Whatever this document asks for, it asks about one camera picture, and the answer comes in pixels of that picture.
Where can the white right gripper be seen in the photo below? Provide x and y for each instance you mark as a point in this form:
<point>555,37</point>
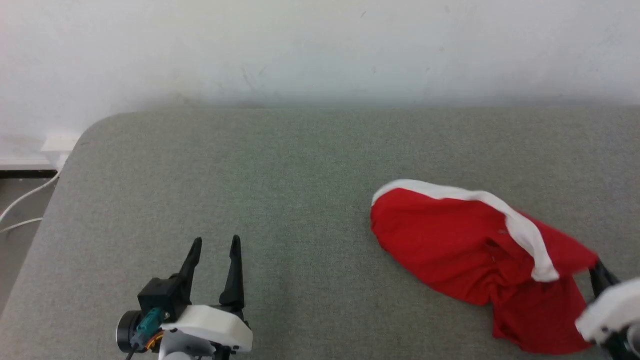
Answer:
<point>612,307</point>

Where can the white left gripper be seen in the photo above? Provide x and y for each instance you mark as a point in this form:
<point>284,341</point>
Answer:
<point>215,325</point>

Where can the red garment with white band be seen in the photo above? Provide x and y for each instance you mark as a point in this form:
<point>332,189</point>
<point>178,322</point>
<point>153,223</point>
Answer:
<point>450,245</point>

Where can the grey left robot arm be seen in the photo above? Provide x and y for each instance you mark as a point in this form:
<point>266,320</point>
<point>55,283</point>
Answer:
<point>182,352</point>

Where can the grey fabric sofa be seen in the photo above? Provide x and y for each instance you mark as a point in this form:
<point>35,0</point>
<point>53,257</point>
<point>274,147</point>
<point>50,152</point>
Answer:
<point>300,200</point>

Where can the black baseboard strip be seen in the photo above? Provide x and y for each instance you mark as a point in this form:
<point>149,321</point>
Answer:
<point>27,174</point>

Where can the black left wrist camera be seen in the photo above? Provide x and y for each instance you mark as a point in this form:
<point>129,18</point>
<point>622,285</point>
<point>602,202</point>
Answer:
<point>160,297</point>

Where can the white wall socket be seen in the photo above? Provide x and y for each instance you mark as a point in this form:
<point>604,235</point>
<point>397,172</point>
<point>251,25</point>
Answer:
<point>60,142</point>

